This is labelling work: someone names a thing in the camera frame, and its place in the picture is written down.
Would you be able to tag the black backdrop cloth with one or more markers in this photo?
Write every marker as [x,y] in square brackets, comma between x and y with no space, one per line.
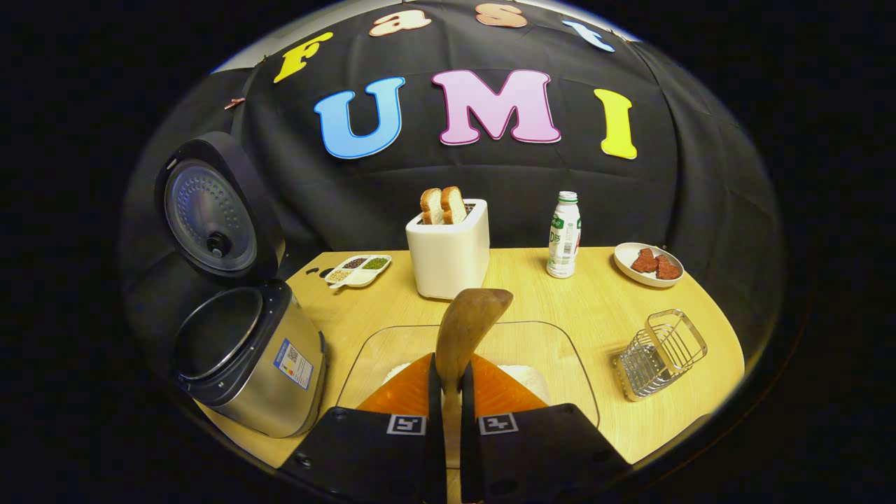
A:
[700,196]

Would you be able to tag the red clip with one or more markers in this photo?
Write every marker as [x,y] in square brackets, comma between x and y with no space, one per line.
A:
[234,103]

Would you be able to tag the wooden spoon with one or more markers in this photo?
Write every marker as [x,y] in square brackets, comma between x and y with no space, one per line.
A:
[465,329]

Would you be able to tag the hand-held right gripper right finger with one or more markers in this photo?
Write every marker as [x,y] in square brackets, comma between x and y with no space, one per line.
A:
[470,448]

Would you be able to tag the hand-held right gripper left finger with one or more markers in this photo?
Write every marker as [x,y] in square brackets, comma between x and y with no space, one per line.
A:
[434,434]

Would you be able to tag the white drink bottle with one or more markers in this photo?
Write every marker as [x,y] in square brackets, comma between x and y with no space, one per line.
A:
[563,241]

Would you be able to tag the clear glass container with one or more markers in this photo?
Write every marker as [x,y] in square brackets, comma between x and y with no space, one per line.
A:
[542,343]

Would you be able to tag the white divided grain dish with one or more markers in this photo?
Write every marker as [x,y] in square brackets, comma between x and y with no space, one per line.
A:
[358,271]

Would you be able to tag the dark blue rice cooker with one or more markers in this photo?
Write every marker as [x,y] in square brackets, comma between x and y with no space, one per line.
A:
[259,378]

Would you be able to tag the white round plate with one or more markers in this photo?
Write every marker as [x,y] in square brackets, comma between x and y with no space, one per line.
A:
[626,269]

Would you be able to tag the white toaster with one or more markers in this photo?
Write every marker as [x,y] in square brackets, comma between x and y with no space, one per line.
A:
[448,262]

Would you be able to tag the bread slice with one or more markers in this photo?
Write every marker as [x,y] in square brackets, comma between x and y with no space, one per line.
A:
[430,206]
[453,204]

